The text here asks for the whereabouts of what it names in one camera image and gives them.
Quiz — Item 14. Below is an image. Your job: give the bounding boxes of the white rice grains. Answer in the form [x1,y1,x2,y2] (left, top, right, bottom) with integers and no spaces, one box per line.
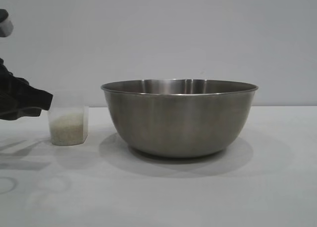
[50,114,85,145]

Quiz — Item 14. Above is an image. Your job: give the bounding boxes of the clear plastic measuring cup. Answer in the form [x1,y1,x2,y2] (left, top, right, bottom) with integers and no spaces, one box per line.
[46,90,90,146]

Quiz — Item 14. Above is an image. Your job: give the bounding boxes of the stainless steel mixing bowl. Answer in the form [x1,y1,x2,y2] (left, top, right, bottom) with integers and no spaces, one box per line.
[100,78,260,159]

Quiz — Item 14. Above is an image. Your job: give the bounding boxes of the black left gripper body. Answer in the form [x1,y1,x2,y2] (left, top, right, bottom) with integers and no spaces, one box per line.
[0,58,17,121]

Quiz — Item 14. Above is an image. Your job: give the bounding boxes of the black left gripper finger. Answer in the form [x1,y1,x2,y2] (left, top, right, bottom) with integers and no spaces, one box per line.
[12,76,54,111]
[4,108,42,120]

